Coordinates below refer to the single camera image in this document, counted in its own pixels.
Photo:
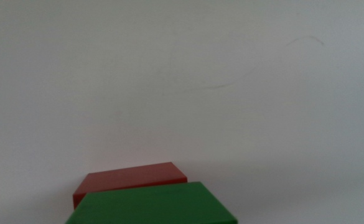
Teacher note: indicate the red cube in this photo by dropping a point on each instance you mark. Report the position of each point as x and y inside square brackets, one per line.
[128, 177]

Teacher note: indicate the green cube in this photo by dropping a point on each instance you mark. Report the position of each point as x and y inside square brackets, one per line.
[153, 205]

